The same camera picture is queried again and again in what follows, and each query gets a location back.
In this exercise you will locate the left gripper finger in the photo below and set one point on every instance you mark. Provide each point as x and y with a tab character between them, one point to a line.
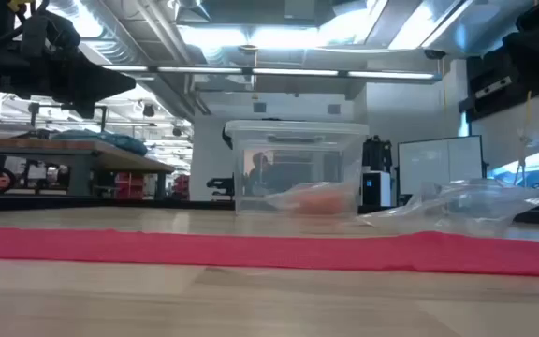
101	84

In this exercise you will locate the red elastic bandage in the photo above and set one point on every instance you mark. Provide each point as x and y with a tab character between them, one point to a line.
269	253

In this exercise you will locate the clear plastic bag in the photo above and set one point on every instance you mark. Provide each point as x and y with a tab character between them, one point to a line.
461	206

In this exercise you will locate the orange bandage roll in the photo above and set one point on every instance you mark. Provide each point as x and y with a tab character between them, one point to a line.
321	202

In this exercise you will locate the teal bag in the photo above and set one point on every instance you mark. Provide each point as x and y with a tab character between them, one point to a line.
110	139

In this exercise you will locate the red storage bins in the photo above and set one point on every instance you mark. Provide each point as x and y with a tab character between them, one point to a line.
129	185

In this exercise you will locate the person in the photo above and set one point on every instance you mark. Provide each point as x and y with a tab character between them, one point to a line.
260	173

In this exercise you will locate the long ceiling light strip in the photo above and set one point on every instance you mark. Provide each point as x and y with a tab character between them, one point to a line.
297	71

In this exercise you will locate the clear plastic storage box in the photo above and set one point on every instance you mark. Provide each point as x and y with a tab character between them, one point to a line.
297	140

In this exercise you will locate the black and white machine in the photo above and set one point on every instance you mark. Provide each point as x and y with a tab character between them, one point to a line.
376	178

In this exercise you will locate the white board panel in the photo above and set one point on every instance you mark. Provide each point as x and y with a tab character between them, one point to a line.
438	164

